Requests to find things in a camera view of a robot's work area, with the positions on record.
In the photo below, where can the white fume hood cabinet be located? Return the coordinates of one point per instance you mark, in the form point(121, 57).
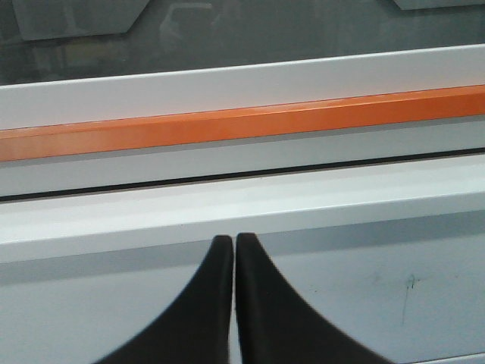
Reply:
point(379, 228)

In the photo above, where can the orange sash handle bar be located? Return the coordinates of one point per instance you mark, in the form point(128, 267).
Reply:
point(210, 126)

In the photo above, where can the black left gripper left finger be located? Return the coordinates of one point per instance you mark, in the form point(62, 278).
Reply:
point(195, 327)

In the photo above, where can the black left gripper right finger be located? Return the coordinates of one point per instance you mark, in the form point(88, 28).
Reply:
point(276, 325)

